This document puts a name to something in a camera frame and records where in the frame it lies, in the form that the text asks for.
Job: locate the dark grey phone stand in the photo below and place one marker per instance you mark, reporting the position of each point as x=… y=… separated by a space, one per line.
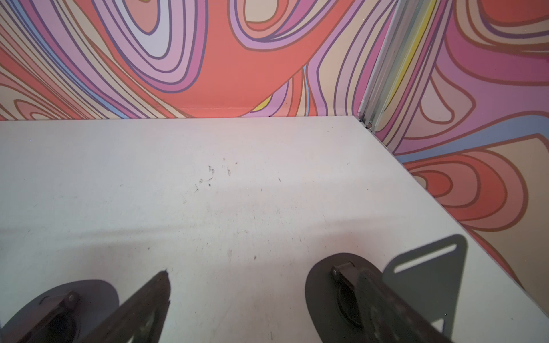
x=428 y=278

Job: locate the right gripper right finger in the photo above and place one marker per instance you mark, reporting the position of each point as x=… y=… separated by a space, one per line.
x=386 y=317

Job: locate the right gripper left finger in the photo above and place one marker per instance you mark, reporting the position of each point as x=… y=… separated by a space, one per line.
x=141 y=318

